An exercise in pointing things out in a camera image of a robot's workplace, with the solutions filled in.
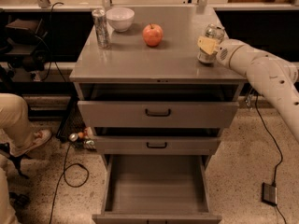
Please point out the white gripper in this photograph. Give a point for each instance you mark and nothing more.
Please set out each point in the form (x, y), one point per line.
(222, 52)

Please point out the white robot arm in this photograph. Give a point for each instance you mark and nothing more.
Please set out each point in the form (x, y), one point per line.
(269, 75)

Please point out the grey metal drawer cabinet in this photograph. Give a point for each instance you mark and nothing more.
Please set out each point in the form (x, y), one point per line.
(132, 65)

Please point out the tall silver can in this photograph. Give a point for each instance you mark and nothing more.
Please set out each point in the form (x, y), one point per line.
(100, 25)

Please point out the grey middle drawer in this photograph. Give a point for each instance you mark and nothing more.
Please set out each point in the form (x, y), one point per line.
(156, 141)

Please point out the grey drawer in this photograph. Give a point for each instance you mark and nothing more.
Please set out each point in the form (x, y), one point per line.
(156, 189)
(157, 109)
(156, 141)

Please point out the grey top drawer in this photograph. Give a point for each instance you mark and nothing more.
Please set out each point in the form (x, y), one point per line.
(157, 109)

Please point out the grey bottom drawer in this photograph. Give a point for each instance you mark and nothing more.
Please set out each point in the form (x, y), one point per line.
(156, 189)

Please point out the red apple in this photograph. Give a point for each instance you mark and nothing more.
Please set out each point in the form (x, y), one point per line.
(153, 34)

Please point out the white bowl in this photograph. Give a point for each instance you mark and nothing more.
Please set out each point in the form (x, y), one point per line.
(120, 18)

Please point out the pile of cans on floor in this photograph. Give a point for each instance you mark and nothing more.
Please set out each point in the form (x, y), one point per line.
(81, 140)

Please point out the black power adapter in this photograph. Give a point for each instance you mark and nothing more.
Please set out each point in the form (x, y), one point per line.
(269, 194)

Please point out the black equipment on left shelf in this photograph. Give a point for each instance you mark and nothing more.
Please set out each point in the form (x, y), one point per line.
(20, 39)

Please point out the white red sneaker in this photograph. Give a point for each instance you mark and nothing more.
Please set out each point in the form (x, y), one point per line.
(40, 138)

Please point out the person's leg beige trousers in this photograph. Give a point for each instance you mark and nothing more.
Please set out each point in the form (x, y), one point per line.
(14, 121)

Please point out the black chair base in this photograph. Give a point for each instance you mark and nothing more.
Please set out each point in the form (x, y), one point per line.
(19, 200)

